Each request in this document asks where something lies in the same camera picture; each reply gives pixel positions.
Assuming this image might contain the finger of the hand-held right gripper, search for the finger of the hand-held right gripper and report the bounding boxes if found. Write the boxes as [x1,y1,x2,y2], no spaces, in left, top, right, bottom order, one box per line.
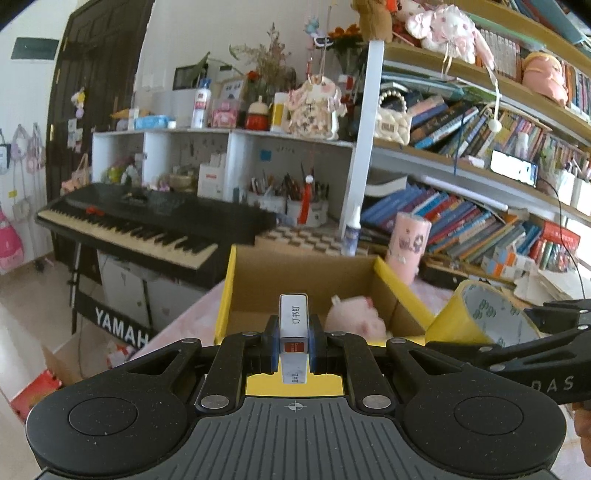
[425,325,591,372]
[524,299,591,333]

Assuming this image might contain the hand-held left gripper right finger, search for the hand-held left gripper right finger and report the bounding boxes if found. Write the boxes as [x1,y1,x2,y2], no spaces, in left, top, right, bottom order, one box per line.
[307,315,469,411]

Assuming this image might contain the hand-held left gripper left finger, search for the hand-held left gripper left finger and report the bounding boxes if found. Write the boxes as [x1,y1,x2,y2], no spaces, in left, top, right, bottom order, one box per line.
[117,316,281,411]

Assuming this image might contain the white staple box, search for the white staple box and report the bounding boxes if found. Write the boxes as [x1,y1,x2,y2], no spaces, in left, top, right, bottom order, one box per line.
[278,293,309,385]

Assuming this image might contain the pink plush toy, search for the pink plush toy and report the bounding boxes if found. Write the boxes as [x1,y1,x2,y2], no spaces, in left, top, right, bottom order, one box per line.
[325,295,389,340]

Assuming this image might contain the yellow tape roll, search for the yellow tape roll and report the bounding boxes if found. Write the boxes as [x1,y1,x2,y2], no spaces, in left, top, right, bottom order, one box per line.
[425,279,543,347]

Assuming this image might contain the yellow-edged cardboard box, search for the yellow-edged cardboard box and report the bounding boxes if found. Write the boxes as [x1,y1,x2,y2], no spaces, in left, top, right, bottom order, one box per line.
[215,244,437,398]

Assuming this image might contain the person's right hand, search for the person's right hand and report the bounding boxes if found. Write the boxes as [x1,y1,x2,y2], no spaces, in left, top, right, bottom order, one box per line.
[574,401,591,455]

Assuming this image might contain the stack of papers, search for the stack of papers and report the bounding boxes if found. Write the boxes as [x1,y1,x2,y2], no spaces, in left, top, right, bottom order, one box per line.
[512,263,591,305]

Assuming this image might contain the dark brown case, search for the dark brown case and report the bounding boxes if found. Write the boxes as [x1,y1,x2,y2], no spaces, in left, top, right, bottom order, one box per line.
[422,265,462,289]

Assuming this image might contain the checkered board box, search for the checkered board box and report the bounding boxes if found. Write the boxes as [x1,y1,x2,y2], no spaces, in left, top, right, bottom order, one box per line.
[256,224,370,257]

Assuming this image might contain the white spray bottle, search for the white spray bottle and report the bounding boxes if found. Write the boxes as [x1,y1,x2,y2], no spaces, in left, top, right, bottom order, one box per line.
[342,205,362,257]

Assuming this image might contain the long row of leaning books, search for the long row of leaning books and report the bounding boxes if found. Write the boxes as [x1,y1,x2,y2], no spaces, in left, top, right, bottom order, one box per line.
[360,187,583,278]

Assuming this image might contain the large white pen holder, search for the large white pen holder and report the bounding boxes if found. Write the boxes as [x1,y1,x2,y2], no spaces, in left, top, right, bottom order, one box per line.
[286,198,329,227]

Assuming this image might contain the pink tumbler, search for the pink tumbler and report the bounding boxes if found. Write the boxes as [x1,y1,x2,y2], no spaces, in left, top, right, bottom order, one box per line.
[385,212,431,284]

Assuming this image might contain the red tassel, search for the red tassel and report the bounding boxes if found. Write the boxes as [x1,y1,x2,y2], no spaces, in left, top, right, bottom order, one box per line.
[298,173,317,226]

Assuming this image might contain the small white pen holder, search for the small white pen holder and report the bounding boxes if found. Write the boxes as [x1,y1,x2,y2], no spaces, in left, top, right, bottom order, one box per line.
[248,191,287,215]

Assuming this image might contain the white cabinet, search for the white cabinet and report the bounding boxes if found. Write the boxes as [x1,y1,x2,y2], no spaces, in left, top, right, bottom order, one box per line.
[97,251,208,333]

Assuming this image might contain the black keyboard stand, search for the black keyboard stand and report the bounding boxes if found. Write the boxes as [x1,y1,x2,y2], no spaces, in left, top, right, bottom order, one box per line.
[69,242,153,352]

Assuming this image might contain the black electronic keyboard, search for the black electronic keyboard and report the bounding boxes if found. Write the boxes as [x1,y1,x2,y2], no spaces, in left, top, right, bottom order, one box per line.
[36,182,278,289]

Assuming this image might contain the wooden bookshelf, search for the wooden bookshelf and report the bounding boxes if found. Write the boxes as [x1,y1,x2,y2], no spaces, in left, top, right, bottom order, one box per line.
[344,0,591,259]

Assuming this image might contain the white box with red label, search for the white box with red label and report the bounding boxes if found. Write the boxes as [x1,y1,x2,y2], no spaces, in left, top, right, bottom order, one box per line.
[198,164,229,201]

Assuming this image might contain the thick black book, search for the thick black book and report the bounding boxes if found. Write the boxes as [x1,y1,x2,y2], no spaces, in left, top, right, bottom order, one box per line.
[365,174,409,197]

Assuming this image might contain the brown cardboard carton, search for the brown cardboard carton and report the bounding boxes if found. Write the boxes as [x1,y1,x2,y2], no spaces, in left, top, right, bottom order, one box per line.
[41,320,148,386]

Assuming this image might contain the white cubby shelf unit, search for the white cubby shelf unit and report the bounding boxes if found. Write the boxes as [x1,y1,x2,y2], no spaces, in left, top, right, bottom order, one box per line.
[91,128,356,232]

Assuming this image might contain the short row of shelf books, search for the short row of shelf books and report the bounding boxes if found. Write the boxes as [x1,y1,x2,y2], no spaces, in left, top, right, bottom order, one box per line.
[409,95,591,171]

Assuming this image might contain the red and white doll jar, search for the red and white doll jar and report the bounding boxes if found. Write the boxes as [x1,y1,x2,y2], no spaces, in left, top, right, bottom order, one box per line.
[245,97,271,131]

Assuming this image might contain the pink face mask figure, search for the pink face mask figure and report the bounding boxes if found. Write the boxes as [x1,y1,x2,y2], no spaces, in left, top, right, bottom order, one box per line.
[522,52,568,107]

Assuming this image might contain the yellow and white bottle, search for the yellow and white bottle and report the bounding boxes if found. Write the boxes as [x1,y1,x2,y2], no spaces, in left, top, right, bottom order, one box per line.
[270,92,291,133]

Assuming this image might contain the white pearl handbag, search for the white pearl handbag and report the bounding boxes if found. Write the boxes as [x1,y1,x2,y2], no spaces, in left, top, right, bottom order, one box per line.
[374,90,413,144]

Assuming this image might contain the pink floral cat ornament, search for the pink floral cat ornament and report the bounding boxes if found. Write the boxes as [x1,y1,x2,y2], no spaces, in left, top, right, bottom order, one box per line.
[286,76,347,141]

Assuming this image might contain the pink gift box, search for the pink gift box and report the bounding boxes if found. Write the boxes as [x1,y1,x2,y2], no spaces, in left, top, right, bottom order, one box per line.
[210,99,241,129]

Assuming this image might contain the white bottle with blue cap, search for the white bottle with blue cap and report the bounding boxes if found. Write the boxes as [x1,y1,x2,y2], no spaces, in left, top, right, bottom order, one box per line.
[191,78,212,129]

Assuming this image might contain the blue tissue pack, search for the blue tissue pack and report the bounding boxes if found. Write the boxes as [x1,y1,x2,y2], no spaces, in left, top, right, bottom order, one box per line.
[134,114,171,131]

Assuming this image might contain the white appliance box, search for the white appliance box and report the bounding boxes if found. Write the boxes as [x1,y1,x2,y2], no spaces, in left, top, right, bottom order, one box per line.
[152,89,197,121]

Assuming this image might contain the pink backpack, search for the pink backpack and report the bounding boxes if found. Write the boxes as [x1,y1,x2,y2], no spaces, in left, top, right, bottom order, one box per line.
[0,205,26,273]

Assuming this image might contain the dried flower bunch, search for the dried flower bunch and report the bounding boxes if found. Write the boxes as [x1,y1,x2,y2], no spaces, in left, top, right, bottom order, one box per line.
[229,25,296,100]

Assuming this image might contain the pink and white plush doll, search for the pink and white plush doll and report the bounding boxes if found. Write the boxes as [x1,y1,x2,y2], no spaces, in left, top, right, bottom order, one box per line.
[406,4,490,65]

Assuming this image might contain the orange flower bunch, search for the orange flower bunch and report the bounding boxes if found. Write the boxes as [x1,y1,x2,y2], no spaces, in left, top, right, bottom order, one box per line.
[328,25,365,77]

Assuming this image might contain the hanging pink bags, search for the hanging pink bags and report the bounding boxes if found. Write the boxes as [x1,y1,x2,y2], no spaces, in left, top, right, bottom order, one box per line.
[11,122,47,174]

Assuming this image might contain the dark wooden door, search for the dark wooden door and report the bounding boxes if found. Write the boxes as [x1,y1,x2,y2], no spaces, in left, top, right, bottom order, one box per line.
[44,0,155,199]

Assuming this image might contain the brown teddy bear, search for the brown teddy bear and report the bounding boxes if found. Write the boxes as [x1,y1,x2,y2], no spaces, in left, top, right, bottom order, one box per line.
[351,0,393,42]

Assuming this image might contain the black cable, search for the black cable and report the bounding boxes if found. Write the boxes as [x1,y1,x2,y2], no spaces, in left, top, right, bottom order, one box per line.
[538,178,587,296]

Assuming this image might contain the white picture frame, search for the white picture frame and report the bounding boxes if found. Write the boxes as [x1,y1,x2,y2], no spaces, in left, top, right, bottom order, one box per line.
[217,76,247,104]

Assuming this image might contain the black picture frame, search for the black picture frame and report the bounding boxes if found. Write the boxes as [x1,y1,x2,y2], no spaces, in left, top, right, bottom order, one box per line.
[173,65,208,90]

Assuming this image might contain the dark green wall panel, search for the dark green wall panel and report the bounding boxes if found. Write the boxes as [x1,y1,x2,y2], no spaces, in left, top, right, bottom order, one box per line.
[11,38,60,61]

